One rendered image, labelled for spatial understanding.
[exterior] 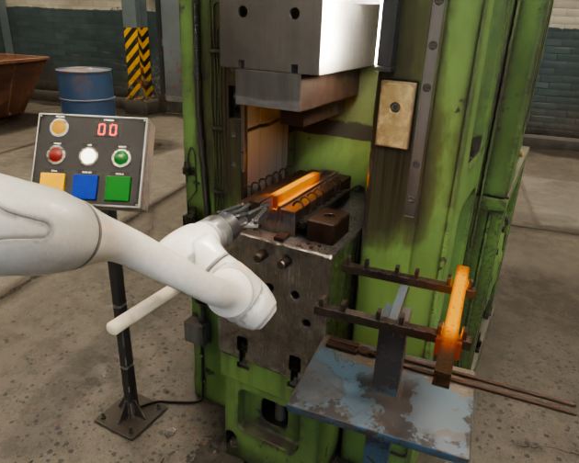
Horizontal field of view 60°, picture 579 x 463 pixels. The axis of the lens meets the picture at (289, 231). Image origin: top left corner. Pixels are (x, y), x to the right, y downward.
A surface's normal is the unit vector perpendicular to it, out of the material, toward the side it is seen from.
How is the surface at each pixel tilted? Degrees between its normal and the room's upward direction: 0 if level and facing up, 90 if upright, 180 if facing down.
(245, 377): 90
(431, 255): 90
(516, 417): 0
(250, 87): 90
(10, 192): 38
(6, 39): 90
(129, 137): 60
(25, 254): 110
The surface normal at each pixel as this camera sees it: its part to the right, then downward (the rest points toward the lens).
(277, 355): -0.48, 0.33
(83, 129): -0.04, -0.11
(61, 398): 0.04, -0.92
